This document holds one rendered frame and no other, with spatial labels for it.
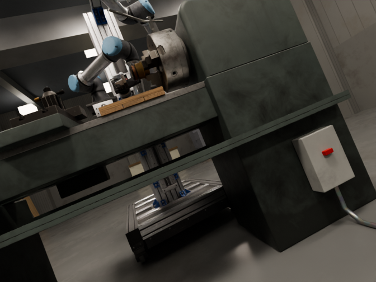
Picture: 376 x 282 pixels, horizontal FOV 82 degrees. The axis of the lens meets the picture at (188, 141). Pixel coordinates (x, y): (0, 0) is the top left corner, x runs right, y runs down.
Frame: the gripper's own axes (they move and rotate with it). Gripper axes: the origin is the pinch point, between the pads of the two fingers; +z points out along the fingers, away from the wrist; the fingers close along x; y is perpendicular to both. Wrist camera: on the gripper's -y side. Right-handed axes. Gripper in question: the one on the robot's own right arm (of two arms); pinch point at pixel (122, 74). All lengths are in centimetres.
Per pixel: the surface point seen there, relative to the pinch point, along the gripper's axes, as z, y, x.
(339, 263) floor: 40, -45, -108
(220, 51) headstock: 19, -46, -12
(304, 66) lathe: 19, -85, -33
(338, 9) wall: -194, -396, 76
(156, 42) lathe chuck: 11.9, -20.8, 4.9
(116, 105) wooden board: 14.8, 7.8, -18.8
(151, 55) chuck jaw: 10.4, -16.1, 0.4
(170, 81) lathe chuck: 4.9, -21.1, -13.1
